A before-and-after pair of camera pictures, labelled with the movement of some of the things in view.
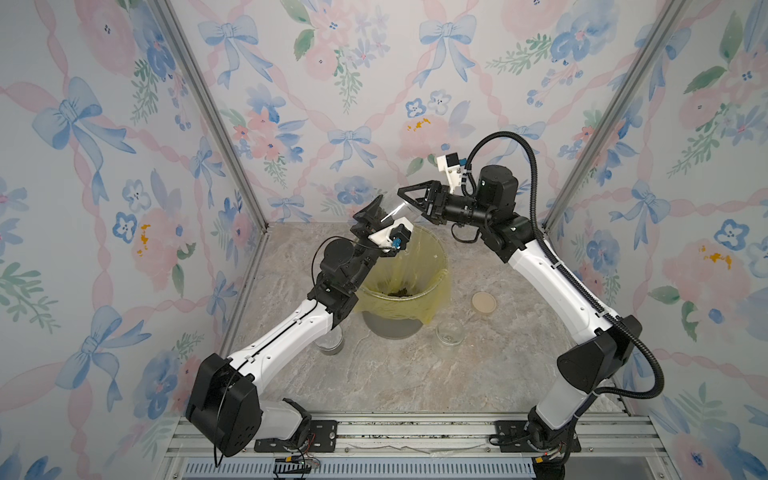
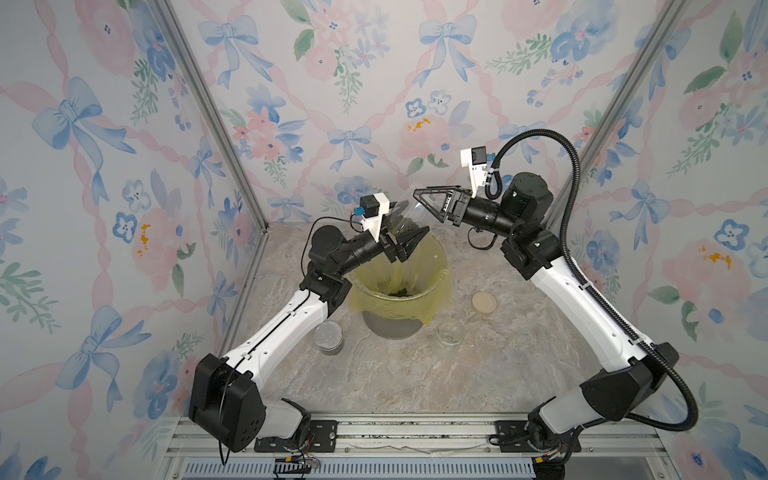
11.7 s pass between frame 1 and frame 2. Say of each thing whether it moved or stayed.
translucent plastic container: moved
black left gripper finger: moved
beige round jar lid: stayed
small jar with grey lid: stayed
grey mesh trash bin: stayed
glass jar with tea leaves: stayed
